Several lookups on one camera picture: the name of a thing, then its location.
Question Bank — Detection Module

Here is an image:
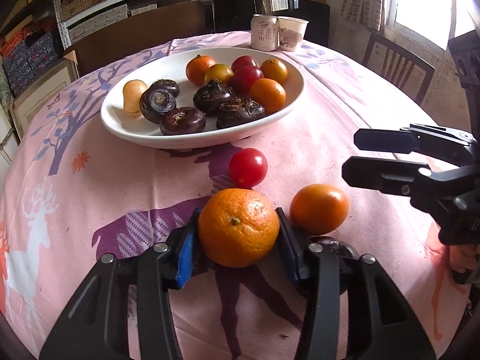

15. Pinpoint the large orange tangerine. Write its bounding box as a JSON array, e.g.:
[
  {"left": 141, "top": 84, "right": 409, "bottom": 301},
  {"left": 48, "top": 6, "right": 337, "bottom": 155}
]
[{"left": 198, "top": 189, "right": 280, "bottom": 268}]

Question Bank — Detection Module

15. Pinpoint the dark water chestnut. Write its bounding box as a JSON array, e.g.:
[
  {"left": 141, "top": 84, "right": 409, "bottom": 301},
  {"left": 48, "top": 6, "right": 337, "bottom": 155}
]
[
  {"left": 140, "top": 87, "right": 176, "bottom": 124},
  {"left": 151, "top": 79, "right": 180, "bottom": 98},
  {"left": 193, "top": 80, "right": 234, "bottom": 116},
  {"left": 216, "top": 97, "right": 266, "bottom": 129},
  {"left": 160, "top": 106, "right": 207, "bottom": 136}
]

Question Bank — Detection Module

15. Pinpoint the orange kumquat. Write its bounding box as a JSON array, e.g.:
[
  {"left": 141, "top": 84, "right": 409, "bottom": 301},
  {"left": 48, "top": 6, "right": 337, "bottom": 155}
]
[
  {"left": 260, "top": 58, "right": 289, "bottom": 85},
  {"left": 250, "top": 78, "right": 287, "bottom": 115},
  {"left": 289, "top": 184, "right": 350, "bottom": 236}
]

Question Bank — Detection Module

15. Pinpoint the pale orange loquat fruit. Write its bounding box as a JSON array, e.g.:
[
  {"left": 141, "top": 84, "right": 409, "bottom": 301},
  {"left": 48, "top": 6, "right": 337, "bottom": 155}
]
[{"left": 123, "top": 80, "right": 148, "bottom": 116}]

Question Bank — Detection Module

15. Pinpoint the dark wooden chair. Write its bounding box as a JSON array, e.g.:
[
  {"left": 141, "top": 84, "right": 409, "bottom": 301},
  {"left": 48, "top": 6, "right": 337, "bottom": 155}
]
[{"left": 361, "top": 32, "right": 435, "bottom": 105}]

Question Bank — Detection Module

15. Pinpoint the red cherry tomato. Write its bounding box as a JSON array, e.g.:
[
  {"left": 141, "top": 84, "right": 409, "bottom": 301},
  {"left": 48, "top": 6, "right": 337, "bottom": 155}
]
[
  {"left": 229, "top": 148, "right": 269, "bottom": 189},
  {"left": 231, "top": 55, "right": 259, "bottom": 73},
  {"left": 229, "top": 66, "right": 264, "bottom": 96}
]

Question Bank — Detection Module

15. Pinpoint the pink patterned tablecloth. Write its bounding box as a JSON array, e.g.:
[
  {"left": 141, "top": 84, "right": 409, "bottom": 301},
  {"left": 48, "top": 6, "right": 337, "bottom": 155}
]
[{"left": 1, "top": 33, "right": 470, "bottom": 359}]

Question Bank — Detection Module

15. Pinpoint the white oval plate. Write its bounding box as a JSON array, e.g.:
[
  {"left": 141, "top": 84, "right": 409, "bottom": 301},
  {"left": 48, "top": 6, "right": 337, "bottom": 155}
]
[{"left": 101, "top": 47, "right": 304, "bottom": 150}]

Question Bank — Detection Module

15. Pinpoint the white paper cup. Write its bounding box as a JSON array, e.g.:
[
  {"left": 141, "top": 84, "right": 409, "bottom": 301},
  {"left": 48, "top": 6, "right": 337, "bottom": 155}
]
[{"left": 277, "top": 16, "right": 308, "bottom": 51}]

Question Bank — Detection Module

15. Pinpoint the yellow-orange cherry tomato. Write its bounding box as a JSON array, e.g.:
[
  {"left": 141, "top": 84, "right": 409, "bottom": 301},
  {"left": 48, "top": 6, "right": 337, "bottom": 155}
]
[{"left": 204, "top": 63, "right": 233, "bottom": 86}]

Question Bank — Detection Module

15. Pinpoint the small orange tangerine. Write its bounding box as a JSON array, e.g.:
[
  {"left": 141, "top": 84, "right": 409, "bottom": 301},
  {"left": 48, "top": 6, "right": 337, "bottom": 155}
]
[{"left": 185, "top": 55, "right": 216, "bottom": 86}]

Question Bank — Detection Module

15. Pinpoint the black piano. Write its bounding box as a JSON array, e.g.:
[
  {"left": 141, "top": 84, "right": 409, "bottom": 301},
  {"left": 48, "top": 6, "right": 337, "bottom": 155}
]
[{"left": 211, "top": 0, "right": 330, "bottom": 47}]

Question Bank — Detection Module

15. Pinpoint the framed picture leaning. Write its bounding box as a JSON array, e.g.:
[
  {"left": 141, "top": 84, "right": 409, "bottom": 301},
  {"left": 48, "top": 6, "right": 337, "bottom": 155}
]
[{"left": 10, "top": 50, "right": 79, "bottom": 139}]

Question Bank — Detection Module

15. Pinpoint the dark wooden cabinet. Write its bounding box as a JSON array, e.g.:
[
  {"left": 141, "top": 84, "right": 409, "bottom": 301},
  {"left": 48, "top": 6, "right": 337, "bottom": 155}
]
[{"left": 64, "top": 1, "right": 208, "bottom": 76}]

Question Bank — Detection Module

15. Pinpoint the stack of patterned boxes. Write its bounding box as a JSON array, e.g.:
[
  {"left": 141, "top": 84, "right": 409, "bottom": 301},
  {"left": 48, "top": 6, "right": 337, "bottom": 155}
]
[{"left": 1, "top": 25, "right": 62, "bottom": 97}]

